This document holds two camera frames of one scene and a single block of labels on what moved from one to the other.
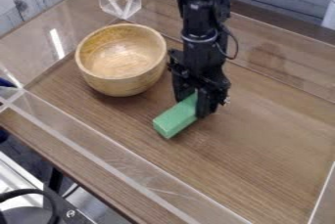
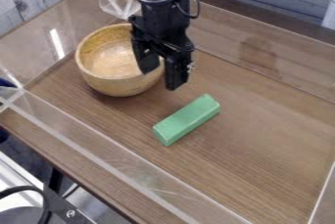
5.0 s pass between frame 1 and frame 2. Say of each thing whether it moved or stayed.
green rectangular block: moved
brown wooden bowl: stayed
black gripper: moved
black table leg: stayed
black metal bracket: stayed
